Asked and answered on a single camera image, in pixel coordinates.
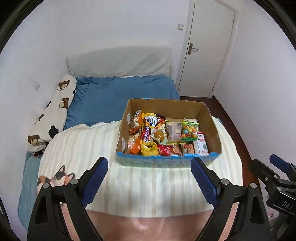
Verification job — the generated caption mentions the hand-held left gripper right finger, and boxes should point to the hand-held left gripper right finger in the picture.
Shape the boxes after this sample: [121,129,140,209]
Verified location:
[190,157,271,241]

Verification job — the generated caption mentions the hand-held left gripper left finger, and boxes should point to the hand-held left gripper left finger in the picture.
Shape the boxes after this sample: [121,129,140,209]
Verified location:
[27,157,109,241]

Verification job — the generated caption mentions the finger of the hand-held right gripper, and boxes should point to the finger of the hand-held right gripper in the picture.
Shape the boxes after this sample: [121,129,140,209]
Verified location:
[249,159,287,190]
[269,154,296,174]

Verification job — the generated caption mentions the white box with red label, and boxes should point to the white box with red label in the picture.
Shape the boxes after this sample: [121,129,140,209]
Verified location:
[193,132,209,156]

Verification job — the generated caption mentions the red brown snack packet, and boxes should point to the red brown snack packet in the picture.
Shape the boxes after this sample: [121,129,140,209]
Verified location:
[181,143,195,156]

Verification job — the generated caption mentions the green colourful candy packet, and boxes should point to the green colourful candy packet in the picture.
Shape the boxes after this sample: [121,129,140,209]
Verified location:
[181,120,200,142]

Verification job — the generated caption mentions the brown cardboard box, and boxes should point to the brown cardboard box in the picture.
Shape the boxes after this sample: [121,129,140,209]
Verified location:
[116,98,223,168]

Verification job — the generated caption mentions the clear yellow barcode snack packet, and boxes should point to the clear yellow barcode snack packet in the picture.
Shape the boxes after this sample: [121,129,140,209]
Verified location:
[165,120,184,143]

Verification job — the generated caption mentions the yellow crinkled snack packet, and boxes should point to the yellow crinkled snack packet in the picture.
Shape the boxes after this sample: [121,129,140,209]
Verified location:
[141,141,159,156]

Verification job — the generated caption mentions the round brown pastry packet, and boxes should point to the round brown pastry packet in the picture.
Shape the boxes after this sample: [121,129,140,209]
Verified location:
[151,128,168,144]

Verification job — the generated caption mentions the yellow instant noodle packet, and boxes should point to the yellow instant noodle packet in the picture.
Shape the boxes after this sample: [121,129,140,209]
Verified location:
[141,113,166,144]

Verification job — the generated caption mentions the tall orange brown snack packet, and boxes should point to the tall orange brown snack packet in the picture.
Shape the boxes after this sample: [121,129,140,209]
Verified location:
[129,109,142,135]

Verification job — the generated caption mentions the striped cat print blanket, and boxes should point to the striped cat print blanket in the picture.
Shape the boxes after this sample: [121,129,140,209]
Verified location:
[37,116,245,241]

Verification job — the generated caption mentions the light blue bed sheet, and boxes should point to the light blue bed sheet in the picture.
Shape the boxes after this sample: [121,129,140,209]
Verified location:
[18,151,42,230]

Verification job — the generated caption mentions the bear print pillow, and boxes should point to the bear print pillow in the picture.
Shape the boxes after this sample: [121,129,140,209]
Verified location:
[28,74,77,156]

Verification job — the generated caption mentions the white door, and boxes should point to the white door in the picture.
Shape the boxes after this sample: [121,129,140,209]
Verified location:
[175,0,239,98]

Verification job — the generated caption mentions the grey padded headboard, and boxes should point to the grey padded headboard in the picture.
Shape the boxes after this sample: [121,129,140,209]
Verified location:
[66,46,174,78]

